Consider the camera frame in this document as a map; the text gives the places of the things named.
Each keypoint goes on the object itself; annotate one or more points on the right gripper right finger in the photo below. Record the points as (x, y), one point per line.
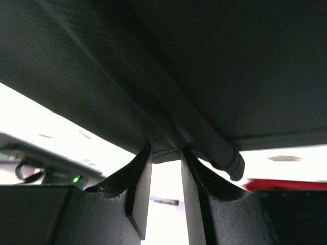
(219, 212)

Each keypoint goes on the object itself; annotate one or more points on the black t shirt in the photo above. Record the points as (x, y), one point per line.
(216, 77)

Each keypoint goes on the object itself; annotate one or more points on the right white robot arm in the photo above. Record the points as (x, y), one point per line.
(53, 169)

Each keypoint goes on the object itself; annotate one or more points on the folded red t shirt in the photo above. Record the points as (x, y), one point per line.
(265, 184)

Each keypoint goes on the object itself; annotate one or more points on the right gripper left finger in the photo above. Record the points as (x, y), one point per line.
(113, 211)

